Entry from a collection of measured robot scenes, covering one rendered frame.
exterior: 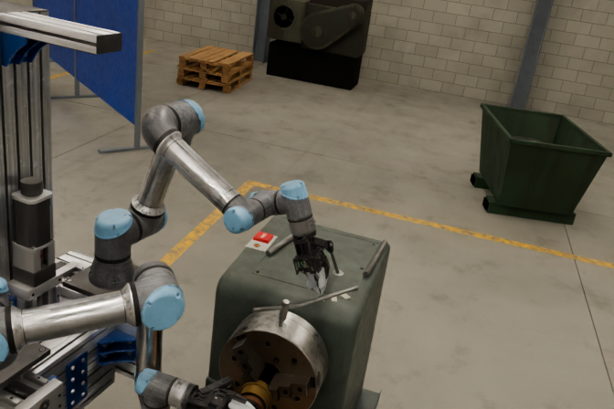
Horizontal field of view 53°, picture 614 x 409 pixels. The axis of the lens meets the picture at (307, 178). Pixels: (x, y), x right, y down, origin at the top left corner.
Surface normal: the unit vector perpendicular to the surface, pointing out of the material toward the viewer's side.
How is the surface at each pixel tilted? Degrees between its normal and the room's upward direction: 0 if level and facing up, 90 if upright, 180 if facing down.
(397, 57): 90
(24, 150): 90
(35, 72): 90
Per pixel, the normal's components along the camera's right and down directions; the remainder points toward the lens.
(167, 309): 0.52, 0.37
